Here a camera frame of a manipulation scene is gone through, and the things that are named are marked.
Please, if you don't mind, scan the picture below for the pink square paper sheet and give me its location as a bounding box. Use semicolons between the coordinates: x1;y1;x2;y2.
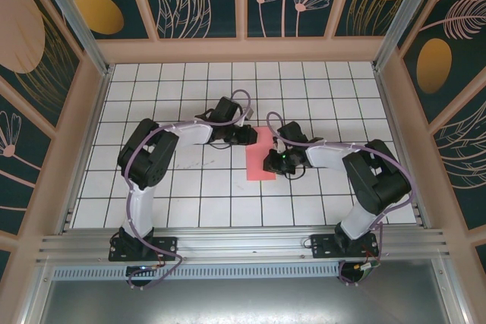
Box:
245;125;277;181

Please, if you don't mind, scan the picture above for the grey metal sheet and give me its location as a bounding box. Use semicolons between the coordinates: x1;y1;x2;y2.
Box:
21;278;468;324

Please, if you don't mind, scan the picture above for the green circuit board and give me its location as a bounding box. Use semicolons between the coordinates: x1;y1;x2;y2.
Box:
355;261;380;275

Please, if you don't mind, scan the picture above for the black circuit board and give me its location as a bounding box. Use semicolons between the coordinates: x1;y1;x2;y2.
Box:
126;265;159;275

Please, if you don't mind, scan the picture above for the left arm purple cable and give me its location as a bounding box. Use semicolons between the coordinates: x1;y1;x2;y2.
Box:
125;90;251;290

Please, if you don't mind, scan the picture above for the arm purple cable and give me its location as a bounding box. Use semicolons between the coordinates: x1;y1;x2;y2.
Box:
125;90;251;290
265;111;415;287

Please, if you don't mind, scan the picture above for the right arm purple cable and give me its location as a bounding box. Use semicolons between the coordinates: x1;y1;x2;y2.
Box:
265;111;415;287

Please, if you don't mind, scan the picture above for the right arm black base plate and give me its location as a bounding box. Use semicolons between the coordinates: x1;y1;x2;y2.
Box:
310;233;380;259

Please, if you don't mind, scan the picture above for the aluminium mounting rail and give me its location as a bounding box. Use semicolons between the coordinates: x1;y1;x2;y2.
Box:
36;227;453;266

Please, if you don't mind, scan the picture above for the slotted grey cable duct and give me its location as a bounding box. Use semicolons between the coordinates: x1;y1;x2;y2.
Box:
51;261;345;280

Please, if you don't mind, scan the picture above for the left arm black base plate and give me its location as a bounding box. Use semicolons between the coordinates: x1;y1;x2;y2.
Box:
108;236;179;263

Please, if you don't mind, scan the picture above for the aluminium frame post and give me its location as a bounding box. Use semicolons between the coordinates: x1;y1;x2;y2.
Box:
373;0;456;74
32;0;115;77

